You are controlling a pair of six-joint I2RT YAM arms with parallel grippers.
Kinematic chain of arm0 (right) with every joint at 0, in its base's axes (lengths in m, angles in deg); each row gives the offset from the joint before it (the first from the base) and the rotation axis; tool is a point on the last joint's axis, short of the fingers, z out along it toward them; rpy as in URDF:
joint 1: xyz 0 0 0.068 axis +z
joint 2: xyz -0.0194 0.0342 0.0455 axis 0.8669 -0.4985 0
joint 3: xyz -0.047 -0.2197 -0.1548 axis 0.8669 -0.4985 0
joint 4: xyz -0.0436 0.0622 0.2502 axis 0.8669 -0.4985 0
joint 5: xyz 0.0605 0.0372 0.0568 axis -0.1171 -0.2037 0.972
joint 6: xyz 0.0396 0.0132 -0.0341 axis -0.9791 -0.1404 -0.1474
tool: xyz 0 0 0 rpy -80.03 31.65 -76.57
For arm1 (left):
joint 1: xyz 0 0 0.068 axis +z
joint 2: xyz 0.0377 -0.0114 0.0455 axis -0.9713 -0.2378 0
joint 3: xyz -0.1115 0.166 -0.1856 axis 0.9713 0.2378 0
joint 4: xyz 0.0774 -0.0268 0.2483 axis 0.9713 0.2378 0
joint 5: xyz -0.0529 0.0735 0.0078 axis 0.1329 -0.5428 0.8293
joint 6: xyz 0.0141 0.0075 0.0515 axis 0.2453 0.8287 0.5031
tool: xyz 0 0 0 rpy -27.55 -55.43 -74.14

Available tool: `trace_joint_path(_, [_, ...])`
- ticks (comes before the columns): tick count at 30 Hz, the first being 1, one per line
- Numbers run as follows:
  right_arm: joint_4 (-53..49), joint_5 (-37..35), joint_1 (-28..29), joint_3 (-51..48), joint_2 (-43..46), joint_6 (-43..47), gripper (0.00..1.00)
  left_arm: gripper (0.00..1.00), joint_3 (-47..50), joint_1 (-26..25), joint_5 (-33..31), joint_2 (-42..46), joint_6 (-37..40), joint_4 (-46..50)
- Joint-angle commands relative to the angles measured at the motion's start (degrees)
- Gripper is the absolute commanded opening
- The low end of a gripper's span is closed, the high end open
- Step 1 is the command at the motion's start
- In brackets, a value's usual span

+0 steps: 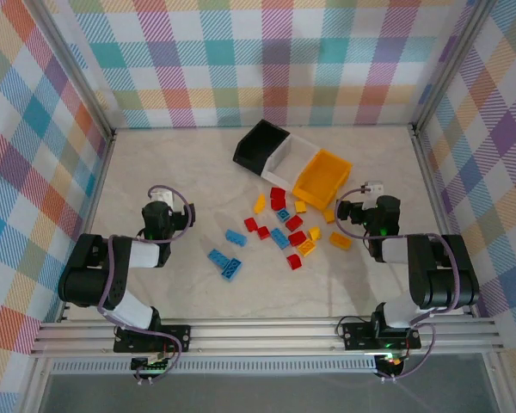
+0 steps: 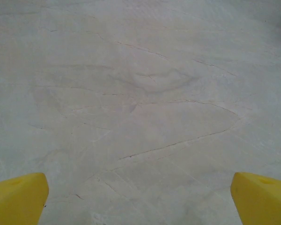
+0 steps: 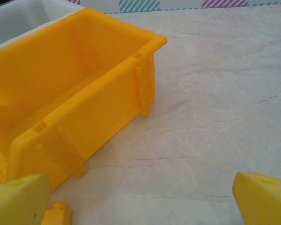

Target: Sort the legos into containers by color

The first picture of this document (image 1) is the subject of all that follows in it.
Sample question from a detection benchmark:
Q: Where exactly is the wide aluminium base rail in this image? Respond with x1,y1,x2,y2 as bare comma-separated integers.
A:
28,317,505,357

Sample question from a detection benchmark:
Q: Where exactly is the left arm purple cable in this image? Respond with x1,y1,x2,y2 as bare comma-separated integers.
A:
96,184,197,385

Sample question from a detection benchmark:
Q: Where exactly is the slotted grey cable duct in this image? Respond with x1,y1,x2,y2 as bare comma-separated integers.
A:
50,359,378,375

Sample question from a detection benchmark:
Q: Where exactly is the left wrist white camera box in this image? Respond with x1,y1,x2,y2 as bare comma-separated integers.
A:
149,188,175,212

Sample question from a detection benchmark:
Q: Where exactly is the black plastic bin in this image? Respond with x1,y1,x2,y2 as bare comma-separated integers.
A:
232,119,292,176

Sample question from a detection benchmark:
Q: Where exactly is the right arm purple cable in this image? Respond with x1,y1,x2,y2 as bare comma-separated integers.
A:
334,185,460,384

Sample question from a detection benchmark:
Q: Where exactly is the white plastic bin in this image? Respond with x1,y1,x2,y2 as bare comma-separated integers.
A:
260,133,323,193

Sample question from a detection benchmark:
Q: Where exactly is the yellow plastic bin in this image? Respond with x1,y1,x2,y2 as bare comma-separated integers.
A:
292,148,353,212

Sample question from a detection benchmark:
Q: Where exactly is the aluminium side rail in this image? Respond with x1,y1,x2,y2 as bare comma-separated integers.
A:
410,123,476,319
58,128,118,324

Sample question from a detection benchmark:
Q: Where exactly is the small controller circuit board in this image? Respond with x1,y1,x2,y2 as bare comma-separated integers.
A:
374,353,404,370
130,355,172,374

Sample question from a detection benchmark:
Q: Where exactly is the long yellow lego brick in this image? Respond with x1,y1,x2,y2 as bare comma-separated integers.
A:
329,231,353,251

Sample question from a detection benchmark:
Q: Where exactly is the aluminium frame post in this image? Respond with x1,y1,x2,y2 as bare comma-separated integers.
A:
33,0,117,141
410,0,500,130

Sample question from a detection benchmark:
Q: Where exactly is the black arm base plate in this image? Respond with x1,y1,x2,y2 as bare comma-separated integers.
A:
113,323,193,355
341,320,422,352

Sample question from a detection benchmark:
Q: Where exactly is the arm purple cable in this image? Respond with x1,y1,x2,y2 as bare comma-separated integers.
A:
334,185,460,384
96,184,197,385

